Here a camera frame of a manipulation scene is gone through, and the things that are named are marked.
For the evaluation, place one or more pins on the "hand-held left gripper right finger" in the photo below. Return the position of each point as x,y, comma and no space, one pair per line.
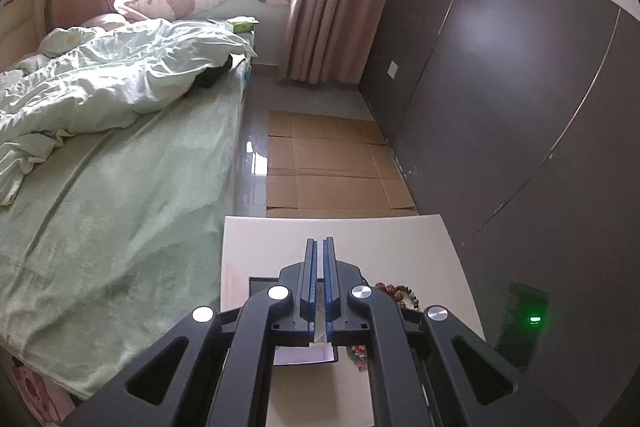
329,279

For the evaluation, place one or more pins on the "white wall socket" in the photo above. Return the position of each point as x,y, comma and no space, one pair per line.
393,69

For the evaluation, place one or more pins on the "flattened cardboard sheet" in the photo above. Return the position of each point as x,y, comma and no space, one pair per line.
330,157

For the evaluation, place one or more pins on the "bed with green sheet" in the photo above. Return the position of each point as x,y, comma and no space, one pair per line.
125,217

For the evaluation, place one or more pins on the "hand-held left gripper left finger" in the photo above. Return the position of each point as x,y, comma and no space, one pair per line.
311,279

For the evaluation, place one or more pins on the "black jewelry box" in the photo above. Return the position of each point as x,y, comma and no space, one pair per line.
261,287

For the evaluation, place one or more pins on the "light green duvet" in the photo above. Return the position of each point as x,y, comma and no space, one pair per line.
100,72

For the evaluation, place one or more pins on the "green tissue box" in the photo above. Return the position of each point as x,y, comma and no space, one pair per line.
240,25

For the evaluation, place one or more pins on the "white side table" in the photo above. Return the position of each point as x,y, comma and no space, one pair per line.
390,247

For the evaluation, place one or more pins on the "teal cartoon fitted sheet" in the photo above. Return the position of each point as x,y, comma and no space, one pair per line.
248,77

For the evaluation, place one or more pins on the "beige headboard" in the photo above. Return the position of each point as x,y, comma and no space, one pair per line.
25,17

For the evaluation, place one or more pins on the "pink floral floor mat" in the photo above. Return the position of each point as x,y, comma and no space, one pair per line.
37,394

